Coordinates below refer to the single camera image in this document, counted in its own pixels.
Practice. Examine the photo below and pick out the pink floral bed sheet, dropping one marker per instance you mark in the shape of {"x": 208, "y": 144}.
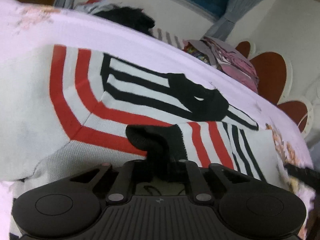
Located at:
{"x": 25, "y": 27}

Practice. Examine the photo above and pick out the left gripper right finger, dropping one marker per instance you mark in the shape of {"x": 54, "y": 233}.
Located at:
{"x": 197, "y": 187}

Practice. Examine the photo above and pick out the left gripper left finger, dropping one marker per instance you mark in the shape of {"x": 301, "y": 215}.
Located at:
{"x": 121, "y": 190}

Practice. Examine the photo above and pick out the striped knit child sweater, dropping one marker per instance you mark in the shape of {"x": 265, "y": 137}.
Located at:
{"x": 64, "y": 109}

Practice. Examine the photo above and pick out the grey striped mattress cloth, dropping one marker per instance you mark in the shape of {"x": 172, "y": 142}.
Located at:
{"x": 168, "y": 38}

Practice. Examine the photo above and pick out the black clothes pile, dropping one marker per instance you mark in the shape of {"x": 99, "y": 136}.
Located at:
{"x": 133, "y": 18}

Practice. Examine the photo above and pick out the folded pink grey bedding stack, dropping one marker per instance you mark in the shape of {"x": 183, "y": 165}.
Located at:
{"x": 224, "y": 58}

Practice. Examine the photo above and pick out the red white scalloped headboard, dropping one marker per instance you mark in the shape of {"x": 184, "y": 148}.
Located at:
{"x": 275, "y": 82}

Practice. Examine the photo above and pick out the right grey curtain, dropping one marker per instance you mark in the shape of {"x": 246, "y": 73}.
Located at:
{"x": 235, "y": 10}

